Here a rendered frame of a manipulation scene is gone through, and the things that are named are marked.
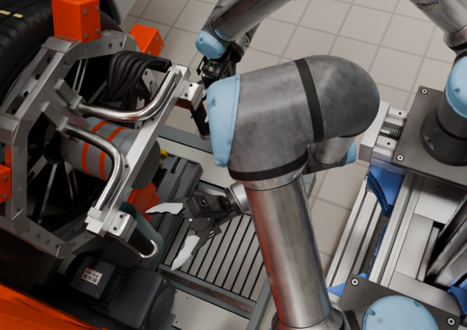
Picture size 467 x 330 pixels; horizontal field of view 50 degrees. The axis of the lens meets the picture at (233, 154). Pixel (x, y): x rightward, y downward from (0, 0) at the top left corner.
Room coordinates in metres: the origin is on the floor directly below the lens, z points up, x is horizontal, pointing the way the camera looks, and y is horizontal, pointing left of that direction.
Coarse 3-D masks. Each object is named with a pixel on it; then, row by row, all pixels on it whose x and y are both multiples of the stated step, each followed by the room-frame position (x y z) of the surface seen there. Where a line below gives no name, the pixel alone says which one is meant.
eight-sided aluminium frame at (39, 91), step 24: (48, 48) 0.79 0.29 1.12; (72, 48) 0.77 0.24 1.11; (96, 48) 0.82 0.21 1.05; (120, 48) 0.86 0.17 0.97; (24, 72) 0.75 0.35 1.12; (48, 72) 0.72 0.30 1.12; (144, 72) 0.88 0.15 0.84; (24, 96) 0.71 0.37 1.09; (48, 96) 0.69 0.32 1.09; (144, 96) 0.88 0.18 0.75; (0, 120) 0.65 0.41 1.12; (24, 120) 0.63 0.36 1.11; (144, 120) 0.84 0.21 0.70; (0, 144) 0.62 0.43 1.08; (24, 144) 0.61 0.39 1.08; (24, 168) 0.58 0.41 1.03; (24, 192) 0.55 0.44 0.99; (0, 216) 0.52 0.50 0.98; (24, 216) 0.52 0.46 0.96; (24, 240) 0.52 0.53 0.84; (48, 240) 0.51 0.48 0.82; (72, 240) 0.53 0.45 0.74
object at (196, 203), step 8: (192, 200) 0.44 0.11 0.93; (200, 200) 0.44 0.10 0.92; (208, 200) 0.44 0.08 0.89; (216, 200) 0.45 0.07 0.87; (224, 200) 0.45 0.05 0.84; (192, 208) 0.42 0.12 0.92; (200, 208) 0.42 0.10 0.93; (208, 208) 0.42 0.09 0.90; (216, 208) 0.42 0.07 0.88; (224, 208) 0.43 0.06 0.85; (200, 216) 0.41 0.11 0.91; (208, 216) 0.41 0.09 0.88; (216, 216) 0.42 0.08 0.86
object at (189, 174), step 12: (168, 156) 1.02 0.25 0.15; (180, 156) 0.99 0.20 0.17; (168, 168) 0.97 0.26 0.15; (180, 168) 0.94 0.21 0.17; (192, 168) 0.93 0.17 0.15; (192, 180) 0.88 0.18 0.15; (180, 192) 0.85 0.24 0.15; (168, 216) 0.77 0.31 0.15; (180, 216) 0.77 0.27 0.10; (168, 228) 0.72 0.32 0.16; (168, 240) 0.70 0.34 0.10; (72, 252) 0.75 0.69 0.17; (144, 264) 0.62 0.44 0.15; (156, 264) 0.62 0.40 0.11
